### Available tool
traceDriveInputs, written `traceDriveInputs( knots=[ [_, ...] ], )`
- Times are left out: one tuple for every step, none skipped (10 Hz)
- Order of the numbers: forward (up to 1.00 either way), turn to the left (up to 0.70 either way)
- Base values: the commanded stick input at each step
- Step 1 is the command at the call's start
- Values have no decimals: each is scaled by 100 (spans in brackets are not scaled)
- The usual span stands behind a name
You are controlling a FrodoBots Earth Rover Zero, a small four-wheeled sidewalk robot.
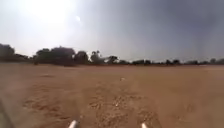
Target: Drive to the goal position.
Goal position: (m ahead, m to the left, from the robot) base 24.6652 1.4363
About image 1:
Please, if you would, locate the brown dirt ground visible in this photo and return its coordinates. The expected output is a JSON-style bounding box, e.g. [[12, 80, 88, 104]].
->
[[0, 62, 224, 128]]

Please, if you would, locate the row of trees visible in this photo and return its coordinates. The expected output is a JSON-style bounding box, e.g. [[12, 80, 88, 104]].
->
[[0, 43, 224, 67]]

